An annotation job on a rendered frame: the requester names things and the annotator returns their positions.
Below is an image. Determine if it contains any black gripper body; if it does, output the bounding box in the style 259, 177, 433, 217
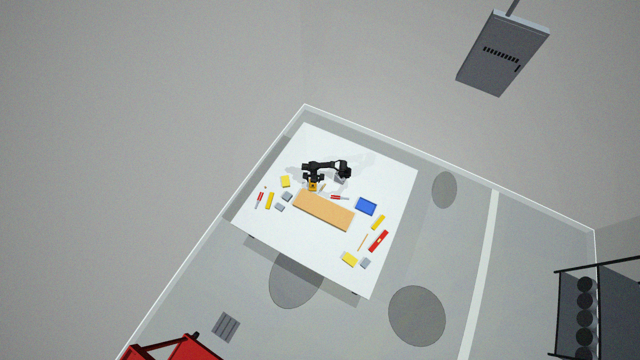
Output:
302, 171, 325, 180

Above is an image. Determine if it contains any blue rectangular tray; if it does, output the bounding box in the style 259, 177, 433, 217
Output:
355, 197, 377, 216

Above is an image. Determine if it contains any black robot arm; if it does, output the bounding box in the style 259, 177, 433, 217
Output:
301, 159, 352, 183

